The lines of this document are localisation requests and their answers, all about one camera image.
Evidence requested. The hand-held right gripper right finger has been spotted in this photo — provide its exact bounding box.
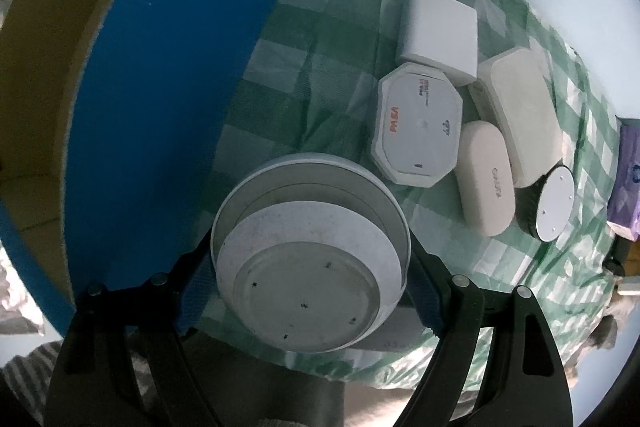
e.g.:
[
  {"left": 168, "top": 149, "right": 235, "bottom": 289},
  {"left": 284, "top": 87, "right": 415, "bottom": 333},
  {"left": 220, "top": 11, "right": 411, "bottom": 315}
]
[{"left": 390, "top": 232, "right": 573, "bottom": 427}]

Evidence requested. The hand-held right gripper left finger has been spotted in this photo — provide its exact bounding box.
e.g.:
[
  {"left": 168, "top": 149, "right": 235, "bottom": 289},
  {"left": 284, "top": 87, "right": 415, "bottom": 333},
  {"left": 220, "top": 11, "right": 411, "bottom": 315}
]
[{"left": 45, "top": 227, "right": 222, "bottom": 427}]

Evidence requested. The white oval case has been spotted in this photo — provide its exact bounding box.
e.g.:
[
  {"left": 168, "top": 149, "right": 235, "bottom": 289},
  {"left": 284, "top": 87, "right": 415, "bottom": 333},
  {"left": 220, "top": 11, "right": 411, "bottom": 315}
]
[{"left": 455, "top": 120, "right": 516, "bottom": 237}]

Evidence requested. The round black speaker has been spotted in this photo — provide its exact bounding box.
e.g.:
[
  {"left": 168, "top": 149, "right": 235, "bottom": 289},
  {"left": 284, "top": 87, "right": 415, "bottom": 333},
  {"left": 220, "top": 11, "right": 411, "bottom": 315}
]
[{"left": 515, "top": 166, "right": 576, "bottom": 242}]

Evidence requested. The white octagonal box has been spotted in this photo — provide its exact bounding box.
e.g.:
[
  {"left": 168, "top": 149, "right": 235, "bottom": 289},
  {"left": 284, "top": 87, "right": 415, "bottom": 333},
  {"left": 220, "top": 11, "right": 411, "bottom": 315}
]
[{"left": 371, "top": 62, "right": 463, "bottom": 188}]

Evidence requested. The blue cardboard box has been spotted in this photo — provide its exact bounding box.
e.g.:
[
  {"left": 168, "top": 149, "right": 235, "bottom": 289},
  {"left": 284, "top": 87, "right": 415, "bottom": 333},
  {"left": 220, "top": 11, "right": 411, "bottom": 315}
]
[{"left": 0, "top": 0, "right": 326, "bottom": 338}]

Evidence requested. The grey striped cloth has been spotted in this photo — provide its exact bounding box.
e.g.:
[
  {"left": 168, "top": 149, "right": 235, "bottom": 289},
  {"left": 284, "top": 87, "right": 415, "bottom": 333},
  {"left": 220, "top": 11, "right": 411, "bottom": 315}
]
[{"left": 0, "top": 342, "right": 151, "bottom": 427}]

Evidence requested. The white rounded rectangular box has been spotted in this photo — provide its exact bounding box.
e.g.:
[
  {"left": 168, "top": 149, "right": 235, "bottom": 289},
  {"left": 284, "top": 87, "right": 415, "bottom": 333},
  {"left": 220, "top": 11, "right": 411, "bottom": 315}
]
[{"left": 467, "top": 47, "right": 566, "bottom": 188}]

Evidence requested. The purple tissue pack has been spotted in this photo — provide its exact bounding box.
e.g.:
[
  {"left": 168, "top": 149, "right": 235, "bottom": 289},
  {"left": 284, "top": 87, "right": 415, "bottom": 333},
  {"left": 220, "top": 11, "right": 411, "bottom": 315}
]
[{"left": 607, "top": 119, "right": 640, "bottom": 242}]

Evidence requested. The white square power adapter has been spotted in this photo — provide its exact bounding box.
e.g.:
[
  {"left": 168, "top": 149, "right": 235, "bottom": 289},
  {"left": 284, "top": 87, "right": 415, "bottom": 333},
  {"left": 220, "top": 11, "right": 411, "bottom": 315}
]
[{"left": 395, "top": 0, "right": 479, "bottom": 86}]

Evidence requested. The green checkered cloth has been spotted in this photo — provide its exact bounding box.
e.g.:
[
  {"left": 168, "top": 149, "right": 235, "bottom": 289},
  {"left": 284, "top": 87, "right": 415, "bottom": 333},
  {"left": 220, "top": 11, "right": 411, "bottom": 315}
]
[{"left": 192, "top": 0, "right": 621, "bottom": 393}]

